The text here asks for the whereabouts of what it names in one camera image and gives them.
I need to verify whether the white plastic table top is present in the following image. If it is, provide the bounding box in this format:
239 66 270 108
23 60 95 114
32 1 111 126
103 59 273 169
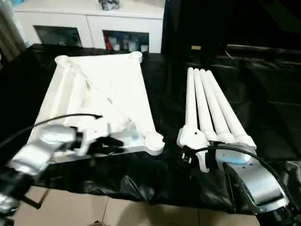
27 50 166 163

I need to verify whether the grey curtain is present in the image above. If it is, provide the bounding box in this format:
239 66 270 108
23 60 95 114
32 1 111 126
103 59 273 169
0 0 26 63

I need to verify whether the white glass-door cabinet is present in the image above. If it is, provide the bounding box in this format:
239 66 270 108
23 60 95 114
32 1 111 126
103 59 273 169
14 0 164 54

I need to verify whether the black mat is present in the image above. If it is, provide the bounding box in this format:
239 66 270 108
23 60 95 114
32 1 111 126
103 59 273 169
0 43 301 209

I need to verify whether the black left wrist camera cable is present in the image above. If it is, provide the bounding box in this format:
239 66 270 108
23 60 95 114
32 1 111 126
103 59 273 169
0 113 104 151

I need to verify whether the long black bar device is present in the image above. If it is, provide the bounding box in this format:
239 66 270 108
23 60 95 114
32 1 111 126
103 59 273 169
225 43 301 57

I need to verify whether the white plastic table leg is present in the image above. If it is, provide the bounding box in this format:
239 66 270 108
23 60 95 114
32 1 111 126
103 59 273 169
185 67 201 134
206 70 257 150
199 69 234 143
192 68 216 140

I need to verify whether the dark grey bundle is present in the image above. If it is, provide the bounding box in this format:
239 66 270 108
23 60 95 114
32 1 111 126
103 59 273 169
98 0 121 11

